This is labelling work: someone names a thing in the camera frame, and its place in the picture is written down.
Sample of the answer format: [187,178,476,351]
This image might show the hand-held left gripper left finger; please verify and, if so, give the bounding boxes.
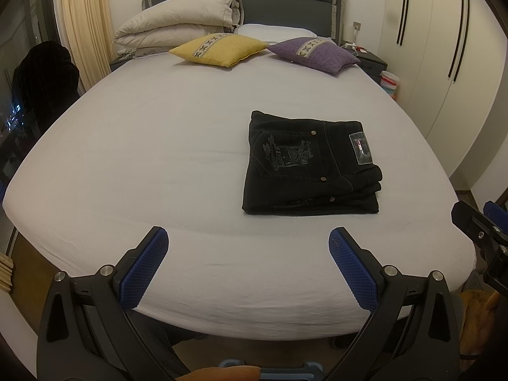
[37,226,191,381]

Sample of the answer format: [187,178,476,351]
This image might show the folded cream duvet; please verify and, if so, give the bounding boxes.
[113,0,244,57]

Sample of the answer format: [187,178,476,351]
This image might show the purple cushion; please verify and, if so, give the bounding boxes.
[267,37,361,76]

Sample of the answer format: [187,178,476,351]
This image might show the dark grey nightstand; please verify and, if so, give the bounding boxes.
[341,43,387,84]
[109,50,137,73]

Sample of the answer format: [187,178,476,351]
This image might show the white pillow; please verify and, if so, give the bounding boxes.
[234,24,318,45]

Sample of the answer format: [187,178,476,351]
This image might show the cream curtain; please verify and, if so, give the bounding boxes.
[59,0,116,96]
[0,252,14,294]

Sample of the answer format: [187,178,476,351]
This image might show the black denim pants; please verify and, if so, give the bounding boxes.
[242,110,383,216]

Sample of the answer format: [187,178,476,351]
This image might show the dark glass window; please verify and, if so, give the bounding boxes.
[0,0,64,191]

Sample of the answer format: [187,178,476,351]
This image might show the grey padded headboard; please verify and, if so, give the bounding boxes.
[141,0,348,46]

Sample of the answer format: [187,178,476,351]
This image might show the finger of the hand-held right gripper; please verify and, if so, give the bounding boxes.
[451,200,508,298]
[483,200,508,223]

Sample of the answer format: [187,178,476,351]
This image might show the yellow cushion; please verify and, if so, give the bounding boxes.
[169,33,270,68]

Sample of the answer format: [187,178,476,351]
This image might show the orange cloth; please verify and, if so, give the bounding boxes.
[460,289,501,360]
[177,365,263,381]

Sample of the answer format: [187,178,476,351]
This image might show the white wardrobe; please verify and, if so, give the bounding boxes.
[377,0,508,183]

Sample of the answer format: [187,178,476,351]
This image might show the black clothing on chair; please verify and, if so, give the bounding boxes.
[12,41,85,136]

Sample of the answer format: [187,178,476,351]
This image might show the bed with white sheet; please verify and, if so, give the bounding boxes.
[2,24,477,342]

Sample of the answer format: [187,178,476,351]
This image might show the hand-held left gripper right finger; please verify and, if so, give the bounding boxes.
[323,227,463,381]

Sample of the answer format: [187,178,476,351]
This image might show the white striped waste bin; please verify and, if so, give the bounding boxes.
[379,70,402,100]

